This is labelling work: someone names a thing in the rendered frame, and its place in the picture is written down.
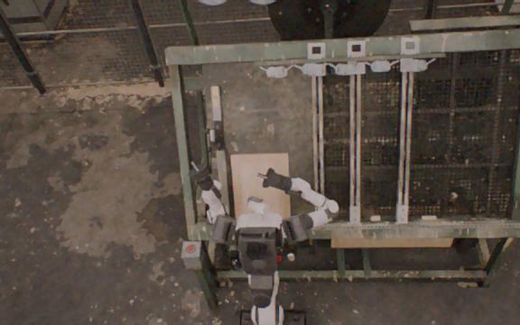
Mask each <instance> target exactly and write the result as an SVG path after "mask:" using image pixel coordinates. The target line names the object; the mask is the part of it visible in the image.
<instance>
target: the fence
mask: <svg viewBox="0 0 520 325"><path fill-rule="evenodd" d="M212 88H218V95H217V96H214V94H212ZM210 91H211V102H212V113H214V121H216V120H221V124H222V135H223V147H224V150H223V151H217V157H218V177H219V183H220V185H221V188H220V193H221V195H222V197H221V198H220V199H221V204H223V203H224V206H226V207H227V208H228V211H229V216H230V204H229V192H228V168H226V157H225V145H224V134H223V122H222V110H221V99H220V87H219V85H217V86H211V87H210ZM214 99H218V107H215V106H214ZM230 217H231V216H230Z"/></svg>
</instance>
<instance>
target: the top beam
mask: <svg viewBox="0 0 520 325"><path fill-rule="evenodd" d="M408 38H419V53H431V52H453V51H493V50H515V48H520V29H509V30H489V31H469V32H450V33H431V34H412V35H392V36H374V37H355V38H335V39H316V40H296V42H259V43H239V44H220V45H200V46H181V47H168V48H166V49H165V50H164V56H165V63H166V65H182V64H202V63H223V62H245V61H265V60H306V59H308V44H310V43H325V59H327V58H347V57H348V41H365V57H369V55H389V54H401V40H402V39H408ZM414 47H415V42H405V49H406V50H414Z"/></svg>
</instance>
